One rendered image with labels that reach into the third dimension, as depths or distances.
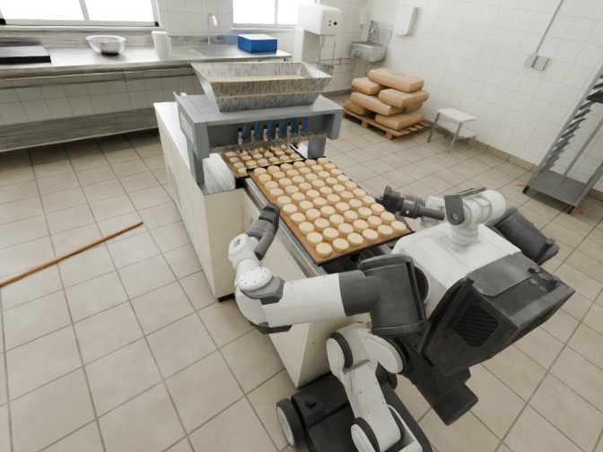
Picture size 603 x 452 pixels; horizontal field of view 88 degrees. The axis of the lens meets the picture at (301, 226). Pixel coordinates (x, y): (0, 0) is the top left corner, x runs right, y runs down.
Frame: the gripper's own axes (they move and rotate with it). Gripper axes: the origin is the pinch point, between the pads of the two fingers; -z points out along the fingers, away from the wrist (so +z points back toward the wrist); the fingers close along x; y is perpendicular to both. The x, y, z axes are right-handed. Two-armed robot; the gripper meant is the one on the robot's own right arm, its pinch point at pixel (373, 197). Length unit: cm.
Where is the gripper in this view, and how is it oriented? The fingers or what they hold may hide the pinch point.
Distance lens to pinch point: 129.7
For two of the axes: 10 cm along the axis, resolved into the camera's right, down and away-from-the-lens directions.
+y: -2.8, 5.8, -7.6
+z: 9.5, 2.5, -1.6
